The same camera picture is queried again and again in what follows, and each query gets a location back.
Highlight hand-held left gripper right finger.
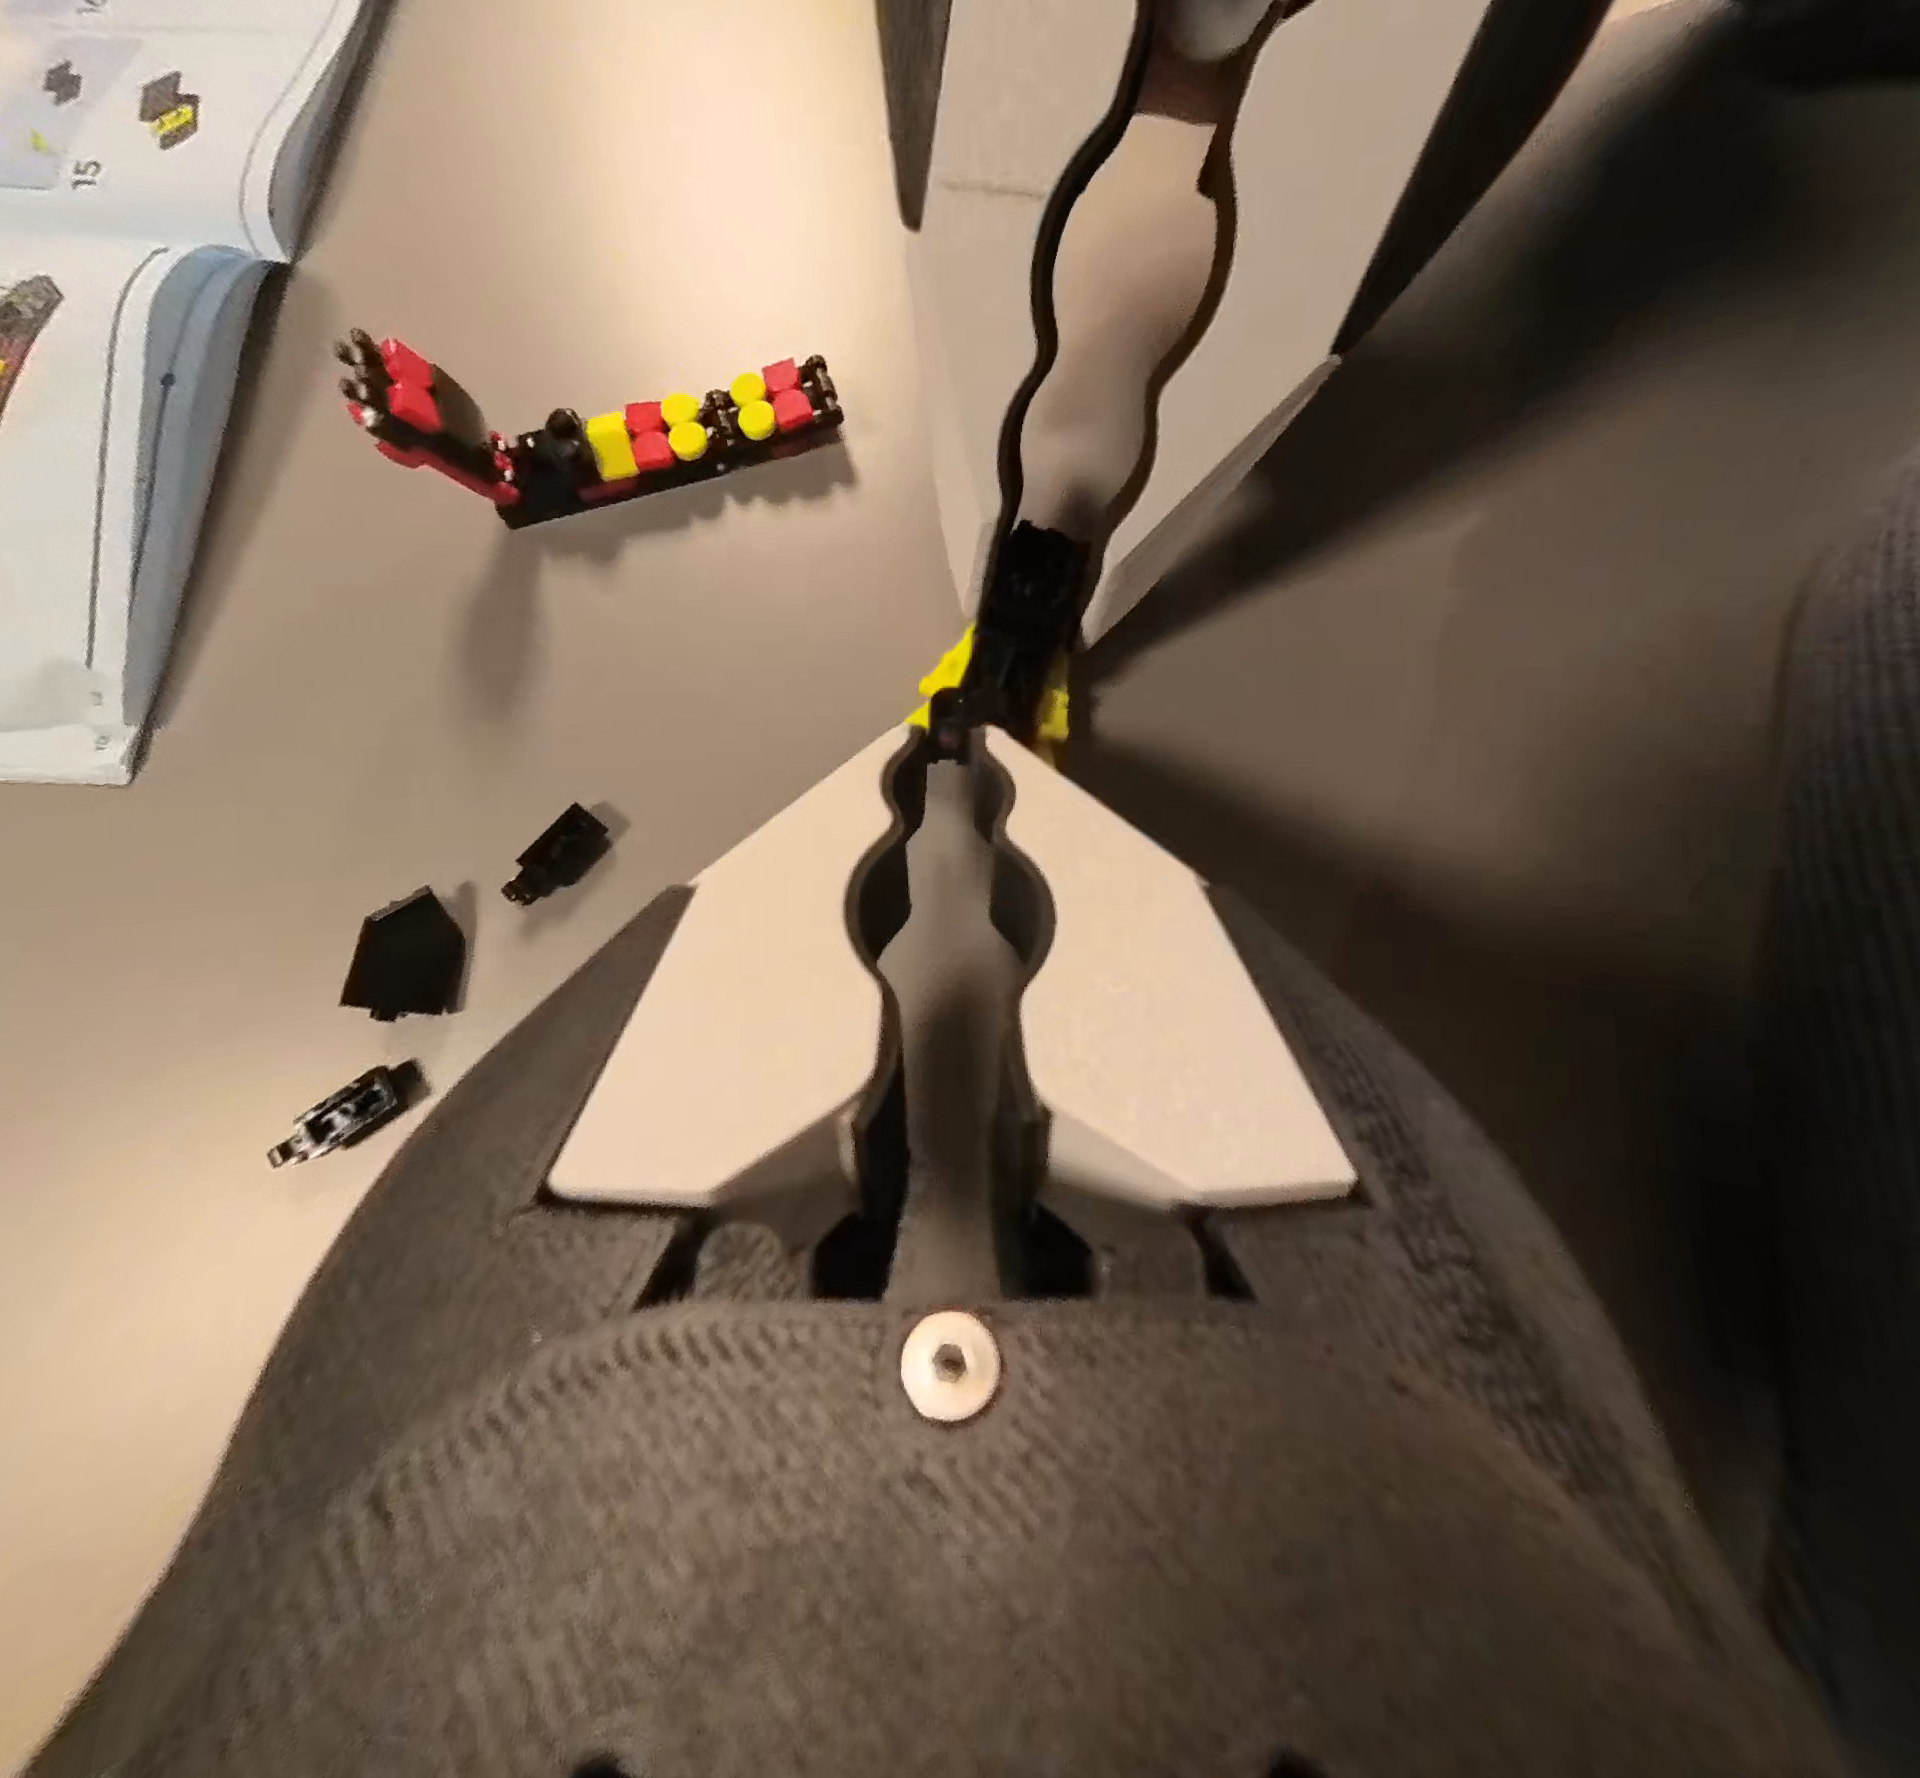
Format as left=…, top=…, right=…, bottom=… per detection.
left=960, top=728, right=1365, bottom=1285

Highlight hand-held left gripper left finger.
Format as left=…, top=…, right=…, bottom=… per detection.
left=544, top=725, right=939, bottom=1301

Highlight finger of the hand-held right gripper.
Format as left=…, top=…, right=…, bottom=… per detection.
left=1085, top=0, right=1637, bottom=645
left=864, top=0, right=1159, bottom=648

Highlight small black yellow lego assembly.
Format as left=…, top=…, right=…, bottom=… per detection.
left=911, top=515, right=1101, bottom=778

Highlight black lego clip piece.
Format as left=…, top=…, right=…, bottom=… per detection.
left=264, top=1058, right=429, bottom=1171
left=500, top=801, right=619, bottom=907

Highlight black lego slope piece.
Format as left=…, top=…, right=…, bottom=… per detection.
left=338, top=885, right=468, bottom=1025

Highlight long red yellow lego assembly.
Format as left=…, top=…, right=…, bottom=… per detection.
left=336, top=325, right=849, bottom=532

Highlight open instruction booklet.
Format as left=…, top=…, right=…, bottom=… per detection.
left=0, top=0, right=420, bottom=786

